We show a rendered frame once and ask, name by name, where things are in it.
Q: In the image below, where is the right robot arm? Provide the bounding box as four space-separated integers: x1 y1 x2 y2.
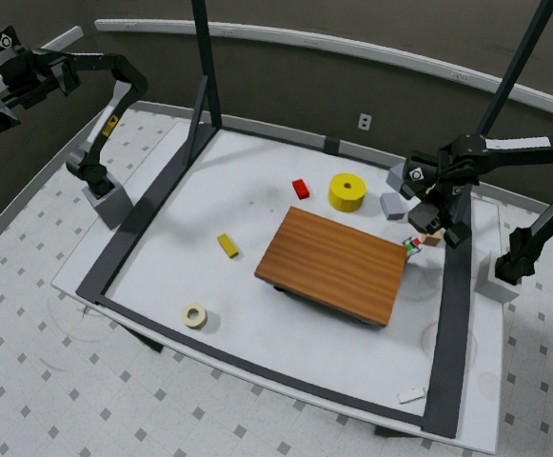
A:
0 25 148 200

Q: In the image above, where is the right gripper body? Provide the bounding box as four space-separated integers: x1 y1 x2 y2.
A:
1 56 81 110

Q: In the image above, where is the tan wooden block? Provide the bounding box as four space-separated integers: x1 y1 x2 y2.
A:
422 230 442 247

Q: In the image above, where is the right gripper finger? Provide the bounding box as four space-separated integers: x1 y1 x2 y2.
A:
0 99 21 131
50 62 76 97

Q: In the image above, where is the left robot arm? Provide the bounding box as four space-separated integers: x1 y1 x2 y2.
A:
402 133 553 286

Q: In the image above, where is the brown wooden platform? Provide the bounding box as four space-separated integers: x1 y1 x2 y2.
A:
254 206 423 328

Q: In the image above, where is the yellow cylinder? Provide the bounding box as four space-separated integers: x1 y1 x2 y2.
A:
327 172 366 213

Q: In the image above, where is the beige roll of masking tape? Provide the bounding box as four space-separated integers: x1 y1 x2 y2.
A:
181 303 207 329

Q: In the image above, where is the red toy building brick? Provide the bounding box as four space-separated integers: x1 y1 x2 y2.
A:
292 179 310 200

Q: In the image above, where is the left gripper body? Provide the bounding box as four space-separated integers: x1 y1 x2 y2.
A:
399 182 472 249

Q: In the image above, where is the mustard yellow rectangular block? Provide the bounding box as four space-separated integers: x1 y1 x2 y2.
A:
217 233 239 259

